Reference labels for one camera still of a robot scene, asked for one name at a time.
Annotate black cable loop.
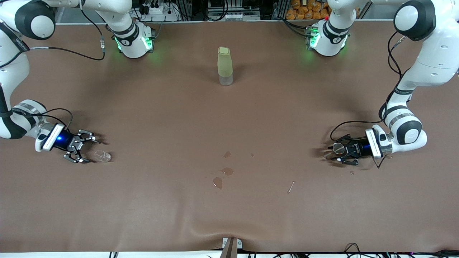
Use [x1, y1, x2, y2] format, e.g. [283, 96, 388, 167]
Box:
[344, 243, 363, 258]

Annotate orange snack packets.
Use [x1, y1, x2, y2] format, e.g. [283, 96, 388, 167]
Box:
[286, 0, 332, 20]

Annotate pale green bottle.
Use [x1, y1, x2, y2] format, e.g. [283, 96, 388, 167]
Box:
[217, 47, 234, 86]

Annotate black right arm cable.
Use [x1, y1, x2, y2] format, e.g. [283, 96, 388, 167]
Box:
[0, 0, 105, 137]

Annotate white power strip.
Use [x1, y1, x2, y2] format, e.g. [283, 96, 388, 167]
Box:
[138, 2, 180, 22]

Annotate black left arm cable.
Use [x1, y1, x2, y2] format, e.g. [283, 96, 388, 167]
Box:
[330, 32, 407, 169]

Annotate black electronics rack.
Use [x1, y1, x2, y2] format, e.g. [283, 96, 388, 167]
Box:
[179, 0, 287, 21]

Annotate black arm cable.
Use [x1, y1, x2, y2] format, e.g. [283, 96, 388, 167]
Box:
[330, 32, 407, 169]
[0, 0, 105, 137]

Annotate steel jigger measuring cup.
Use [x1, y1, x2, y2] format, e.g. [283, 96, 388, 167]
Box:
[325, 143, 345, 160]

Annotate metal table clamp bracket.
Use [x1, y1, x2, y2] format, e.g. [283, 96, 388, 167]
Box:
[222, 237, 243, 258]

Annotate brown table cover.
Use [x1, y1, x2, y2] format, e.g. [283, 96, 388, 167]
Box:
[0, 20, 459, 253]

